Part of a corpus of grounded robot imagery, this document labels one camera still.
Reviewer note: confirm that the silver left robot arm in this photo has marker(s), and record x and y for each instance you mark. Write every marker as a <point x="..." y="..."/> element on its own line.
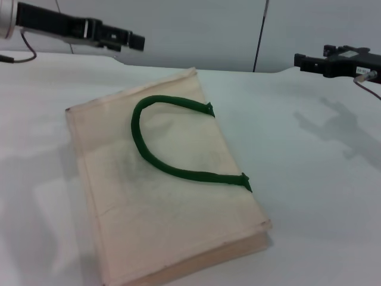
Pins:
<point x="7" y="18"/>

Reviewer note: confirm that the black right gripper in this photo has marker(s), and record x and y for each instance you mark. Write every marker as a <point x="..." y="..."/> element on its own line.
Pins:
<point x="351" y="62"/>

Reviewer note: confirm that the thin black pole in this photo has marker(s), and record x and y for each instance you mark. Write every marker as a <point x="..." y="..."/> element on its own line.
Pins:
<point x="260" y="38"/>

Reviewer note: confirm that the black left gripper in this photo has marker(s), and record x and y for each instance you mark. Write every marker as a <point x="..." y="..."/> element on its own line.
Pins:
<point x="53" y="24"/>

